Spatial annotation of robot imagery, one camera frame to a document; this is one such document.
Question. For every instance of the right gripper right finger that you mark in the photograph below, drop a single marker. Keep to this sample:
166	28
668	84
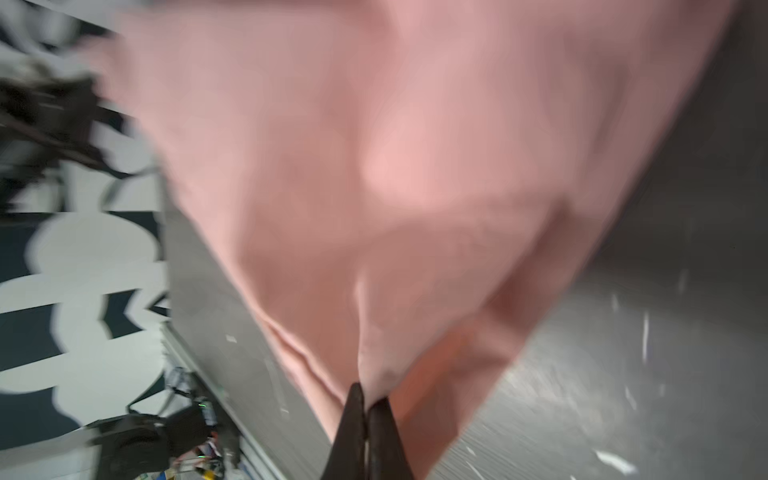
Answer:
386	456

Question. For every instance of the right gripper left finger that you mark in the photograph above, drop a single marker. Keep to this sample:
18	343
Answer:
347	457

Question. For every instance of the pink shorts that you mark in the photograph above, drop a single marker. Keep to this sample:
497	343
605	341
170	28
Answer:
400	190

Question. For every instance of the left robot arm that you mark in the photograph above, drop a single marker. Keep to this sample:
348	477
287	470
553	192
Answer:
45	124

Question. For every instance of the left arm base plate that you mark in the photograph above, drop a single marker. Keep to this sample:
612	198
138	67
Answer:
200	440

